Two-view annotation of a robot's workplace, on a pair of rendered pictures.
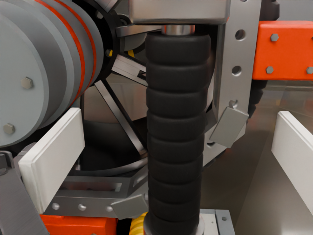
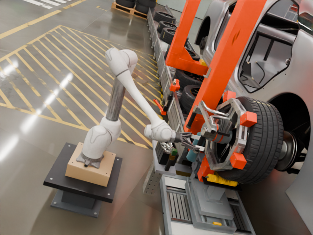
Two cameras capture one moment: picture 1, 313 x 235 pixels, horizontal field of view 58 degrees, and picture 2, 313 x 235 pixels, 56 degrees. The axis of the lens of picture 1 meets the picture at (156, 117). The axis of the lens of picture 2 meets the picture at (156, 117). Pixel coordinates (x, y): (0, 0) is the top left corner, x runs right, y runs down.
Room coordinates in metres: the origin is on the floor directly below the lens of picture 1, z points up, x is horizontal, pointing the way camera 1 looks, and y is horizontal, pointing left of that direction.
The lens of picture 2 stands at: (-0.72, -1.64, 1.83)
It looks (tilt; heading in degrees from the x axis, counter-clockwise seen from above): 27 degrees down; 73
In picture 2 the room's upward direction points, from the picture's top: 20 degrees clockwise
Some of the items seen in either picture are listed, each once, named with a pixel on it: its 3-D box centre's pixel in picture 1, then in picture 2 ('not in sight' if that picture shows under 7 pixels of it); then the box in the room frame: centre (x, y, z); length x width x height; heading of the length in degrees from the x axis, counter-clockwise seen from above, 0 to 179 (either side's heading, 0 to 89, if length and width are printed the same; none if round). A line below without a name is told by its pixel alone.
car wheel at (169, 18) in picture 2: not in sight; (164, 18); (1.22, 7.29, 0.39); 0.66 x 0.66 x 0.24
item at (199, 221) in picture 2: not in sight; (208, 204); (0.57, 0.12, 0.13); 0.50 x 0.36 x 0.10; 86
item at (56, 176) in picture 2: not in sight; (84, 182); (-0.54, 0.15, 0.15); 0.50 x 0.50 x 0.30; 80
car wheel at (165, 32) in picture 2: not in sight; (174, 37); (1.12, 5.14, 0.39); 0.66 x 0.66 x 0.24
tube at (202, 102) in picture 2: not in sight; (216, 105); (0.29, 0.25, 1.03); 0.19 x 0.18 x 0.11; 176
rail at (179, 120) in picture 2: not in sight; (172, 98); (0.50, 1.89, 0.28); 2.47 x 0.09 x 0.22; 86
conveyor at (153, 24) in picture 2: not in sight; (161, 23); (1.24, 7.52, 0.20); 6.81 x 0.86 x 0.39; 86
